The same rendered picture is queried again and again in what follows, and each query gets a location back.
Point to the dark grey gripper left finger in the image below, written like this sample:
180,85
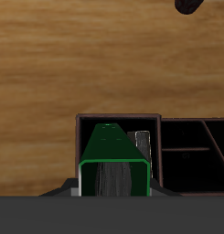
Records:
67,187

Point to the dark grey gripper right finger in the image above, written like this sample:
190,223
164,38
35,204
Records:
157,189

